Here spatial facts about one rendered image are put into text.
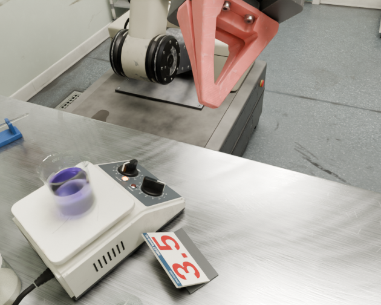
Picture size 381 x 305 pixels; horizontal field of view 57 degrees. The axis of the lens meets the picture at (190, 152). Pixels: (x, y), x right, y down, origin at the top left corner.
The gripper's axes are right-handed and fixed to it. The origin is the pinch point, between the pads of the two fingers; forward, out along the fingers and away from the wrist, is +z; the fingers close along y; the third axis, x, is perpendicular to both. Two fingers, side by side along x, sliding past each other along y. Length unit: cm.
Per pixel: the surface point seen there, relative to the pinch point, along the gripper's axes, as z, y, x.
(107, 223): 12.0, -20.5, 0.6
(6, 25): -68, -188, -33
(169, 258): 14.8, -19.6, 9.3
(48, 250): 16.3, -21.5, -5.0
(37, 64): -59, -209, -13
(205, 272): 15.7, -18.6, 14.5
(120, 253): 15.8, -23.7, 4.2
